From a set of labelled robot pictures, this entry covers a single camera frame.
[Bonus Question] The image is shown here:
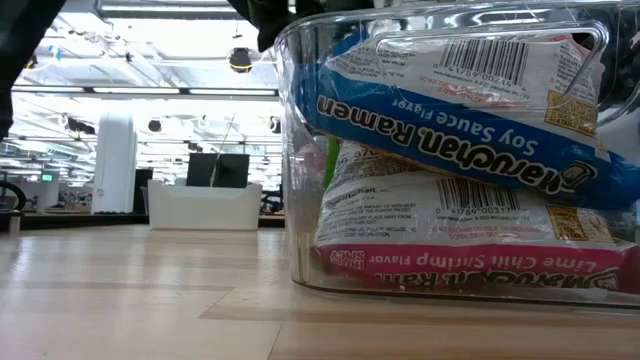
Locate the lime chili shrimp ramen packet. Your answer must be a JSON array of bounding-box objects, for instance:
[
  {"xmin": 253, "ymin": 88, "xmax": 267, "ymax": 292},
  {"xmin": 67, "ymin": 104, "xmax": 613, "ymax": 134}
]
[
  {"xmin": 323, "ymin": 134, "xmax": 342, "ymax": 190},
  {"xmin": 310, "ymin": 141, "xmax": 640, "ymax": 295}
]

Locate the blue ramen packet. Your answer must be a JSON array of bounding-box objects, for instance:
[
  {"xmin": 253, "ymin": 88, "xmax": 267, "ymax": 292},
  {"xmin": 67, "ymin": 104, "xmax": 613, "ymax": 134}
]
[{"xmin": 293, "ymin": 30, "xmax": 640, "ymax": 211}]

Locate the black room monitor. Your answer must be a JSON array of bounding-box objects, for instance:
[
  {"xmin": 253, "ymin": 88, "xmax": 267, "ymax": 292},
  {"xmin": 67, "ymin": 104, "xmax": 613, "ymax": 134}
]
[{"xmin": 185, "ymin": 152, "xmax": 250, "ymax": 189}]

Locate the white plastic bin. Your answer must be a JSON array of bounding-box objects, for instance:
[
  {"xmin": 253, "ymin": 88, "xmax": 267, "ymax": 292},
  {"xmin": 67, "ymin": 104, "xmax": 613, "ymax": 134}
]
[{"xmin": 146, "ymin": 179, "xmax": 264, "ymax": 232}]

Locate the large clear plastic bin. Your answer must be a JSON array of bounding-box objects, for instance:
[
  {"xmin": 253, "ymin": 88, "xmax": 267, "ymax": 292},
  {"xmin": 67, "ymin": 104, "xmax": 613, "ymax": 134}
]
[{"xmin": 273, "ymin": 0, "xmax": 640, "ymax": 310}]

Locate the white room column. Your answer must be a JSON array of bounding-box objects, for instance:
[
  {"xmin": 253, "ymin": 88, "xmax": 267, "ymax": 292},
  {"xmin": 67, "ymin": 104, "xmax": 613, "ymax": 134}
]
[{"xmin": 92, "ymin": 113, "xmax": 139, "ymax": 215}]

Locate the black metal table frame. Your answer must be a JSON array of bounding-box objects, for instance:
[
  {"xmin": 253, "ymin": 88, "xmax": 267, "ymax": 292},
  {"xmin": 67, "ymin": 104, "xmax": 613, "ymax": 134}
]
[{"xmin": 0, "ymin": 212, "xmax": 149, "ymax": 232}]

